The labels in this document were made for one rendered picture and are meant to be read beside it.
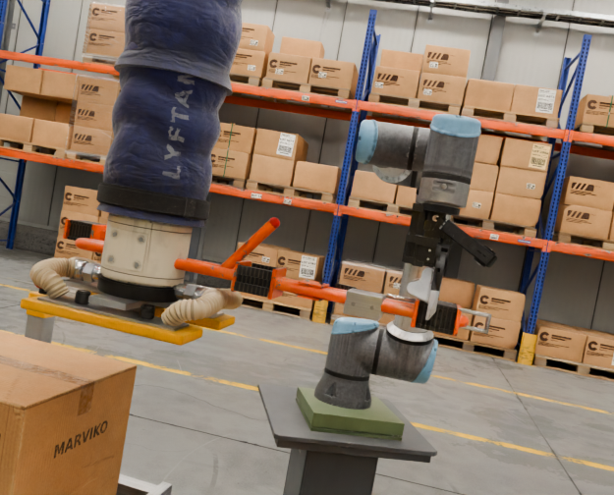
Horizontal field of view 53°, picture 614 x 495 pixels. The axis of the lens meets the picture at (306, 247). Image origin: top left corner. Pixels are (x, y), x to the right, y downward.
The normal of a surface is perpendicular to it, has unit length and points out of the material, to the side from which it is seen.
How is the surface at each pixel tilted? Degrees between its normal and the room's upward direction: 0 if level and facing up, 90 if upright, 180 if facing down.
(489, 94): 90
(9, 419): 90
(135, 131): 74
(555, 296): 90
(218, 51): 102
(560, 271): 90
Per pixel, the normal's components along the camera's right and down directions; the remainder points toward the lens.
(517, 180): -0.18, 0.01
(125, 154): -0.41, 0.03
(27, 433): 0.95, 0.18
